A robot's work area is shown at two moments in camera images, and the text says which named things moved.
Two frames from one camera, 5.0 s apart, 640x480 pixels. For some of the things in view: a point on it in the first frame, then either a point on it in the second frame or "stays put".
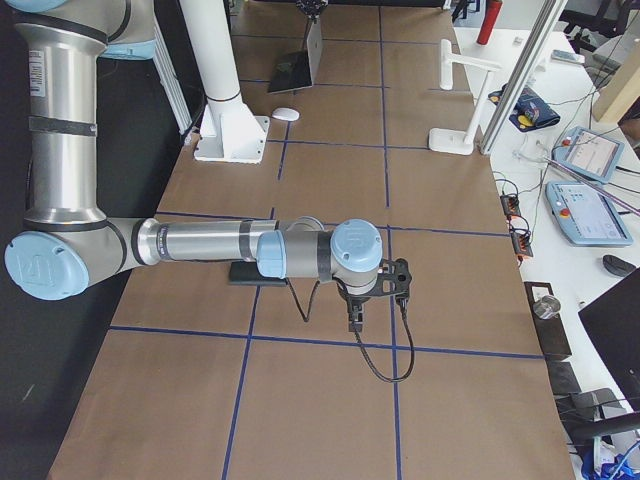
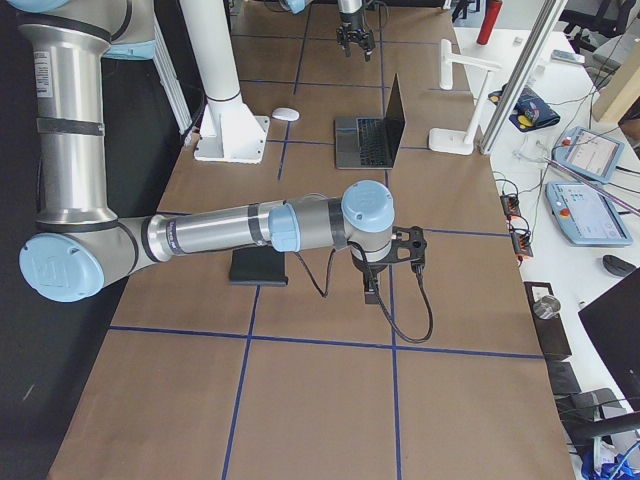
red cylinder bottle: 492,11 stays put
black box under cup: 551,331 stays put
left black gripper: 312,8 to 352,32
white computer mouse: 285,114 stays put
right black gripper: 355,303 to 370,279
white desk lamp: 452,140 stays put
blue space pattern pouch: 529,111 stays put
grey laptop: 298,70 to 371,142
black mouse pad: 246,272 stays put
